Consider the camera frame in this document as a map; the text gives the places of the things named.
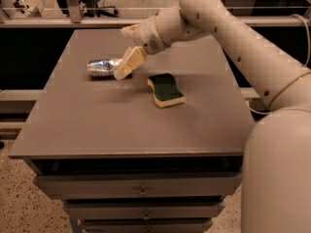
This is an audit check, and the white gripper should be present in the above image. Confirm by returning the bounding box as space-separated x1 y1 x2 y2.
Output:
114 15 169 81

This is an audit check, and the silver blue redbull can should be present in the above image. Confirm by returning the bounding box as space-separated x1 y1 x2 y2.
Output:
86 58 121 77

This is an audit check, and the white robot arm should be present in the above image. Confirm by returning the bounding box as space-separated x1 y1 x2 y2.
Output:
115 0 311 233

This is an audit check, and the green yellow sponge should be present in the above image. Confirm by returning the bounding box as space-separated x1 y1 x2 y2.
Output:
147 73 185 108

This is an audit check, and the grey drawer cabinet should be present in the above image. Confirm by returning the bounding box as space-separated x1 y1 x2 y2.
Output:
8 28 257 233

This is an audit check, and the top grey drawer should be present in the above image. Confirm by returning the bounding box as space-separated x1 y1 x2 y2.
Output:
34 173 241 200

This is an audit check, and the grey drawer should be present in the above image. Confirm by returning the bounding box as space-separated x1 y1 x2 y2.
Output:
34 173 241 200
64 201 225 220
83 218 212 233

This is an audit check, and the middle grey drawer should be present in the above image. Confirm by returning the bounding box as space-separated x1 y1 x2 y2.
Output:
64 201 225 220

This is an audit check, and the bottom grey drawer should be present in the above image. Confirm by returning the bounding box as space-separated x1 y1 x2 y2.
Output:
83 218 212 233

